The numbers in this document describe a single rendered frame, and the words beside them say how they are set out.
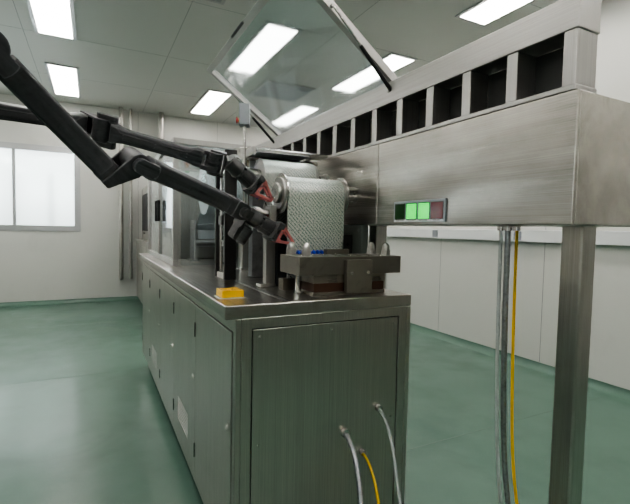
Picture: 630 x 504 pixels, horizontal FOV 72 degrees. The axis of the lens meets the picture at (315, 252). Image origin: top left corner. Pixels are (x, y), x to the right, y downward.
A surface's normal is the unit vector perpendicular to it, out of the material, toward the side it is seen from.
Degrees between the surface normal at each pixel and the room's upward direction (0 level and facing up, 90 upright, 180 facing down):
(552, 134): 90
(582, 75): 90
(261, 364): 90
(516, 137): 90
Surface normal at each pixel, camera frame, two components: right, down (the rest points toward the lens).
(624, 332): -0.89, 0.00
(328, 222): 0.46, 0.06
